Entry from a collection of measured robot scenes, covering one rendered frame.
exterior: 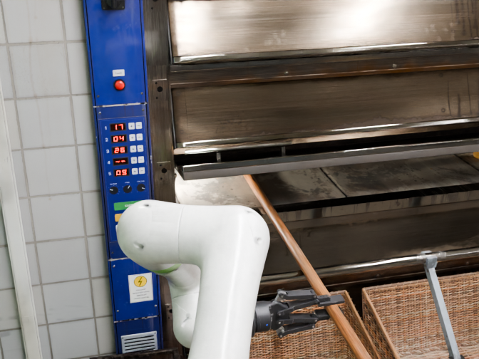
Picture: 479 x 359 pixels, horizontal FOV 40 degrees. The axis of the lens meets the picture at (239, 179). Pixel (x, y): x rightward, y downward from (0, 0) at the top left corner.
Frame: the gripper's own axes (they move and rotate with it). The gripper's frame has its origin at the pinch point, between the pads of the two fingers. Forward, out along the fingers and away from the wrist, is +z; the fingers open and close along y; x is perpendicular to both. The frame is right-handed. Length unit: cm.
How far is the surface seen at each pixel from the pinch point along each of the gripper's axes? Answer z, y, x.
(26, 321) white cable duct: -81, 29, -55
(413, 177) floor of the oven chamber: 61, 1, -74
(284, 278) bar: -6.1, 2.9, -19.8
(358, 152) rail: 24, -24, -43
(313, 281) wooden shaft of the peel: -0.7, -1.2, -10.3
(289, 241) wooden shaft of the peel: -0.4, -1.4, -32.8
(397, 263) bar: 28.5, 2.9, -20.0
